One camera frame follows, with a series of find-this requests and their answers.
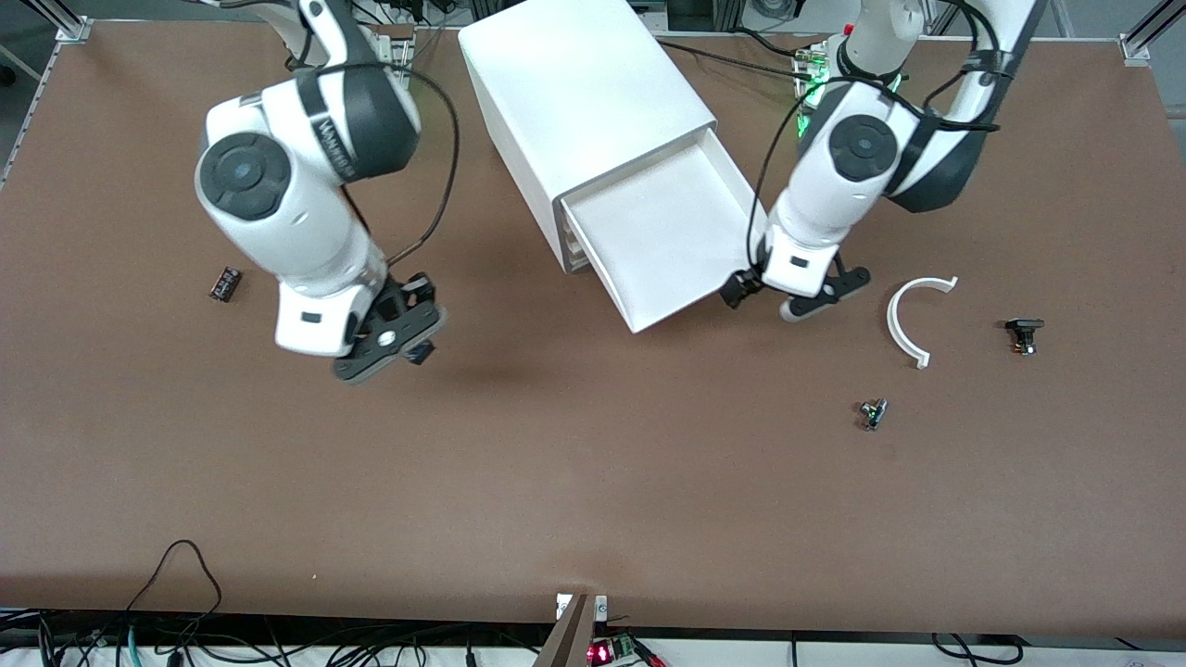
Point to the white drawer cabinet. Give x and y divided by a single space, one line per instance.
574 83

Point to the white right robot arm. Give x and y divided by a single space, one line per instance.
296 222

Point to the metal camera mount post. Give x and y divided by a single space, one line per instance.
574 639

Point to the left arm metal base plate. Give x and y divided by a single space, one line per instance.
804 85

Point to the small metal green component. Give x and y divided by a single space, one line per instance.
872 413

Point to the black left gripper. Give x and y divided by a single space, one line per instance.
738 289

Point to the black button switch part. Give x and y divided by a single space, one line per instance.
1024 326

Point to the white plastic drawer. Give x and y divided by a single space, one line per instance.
586 261
580 244
658 241

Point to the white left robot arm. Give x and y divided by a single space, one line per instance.
862 148

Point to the aluminium profile corner bracket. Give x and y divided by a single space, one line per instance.
1135 48
72 30

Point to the small black cylindrical component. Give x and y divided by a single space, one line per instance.
225 284

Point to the white curved plastic arc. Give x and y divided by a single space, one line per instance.
891 320

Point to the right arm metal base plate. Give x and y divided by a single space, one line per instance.
400 51

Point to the circuit board with red light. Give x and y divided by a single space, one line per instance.
602 653

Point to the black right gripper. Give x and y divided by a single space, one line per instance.
410 293

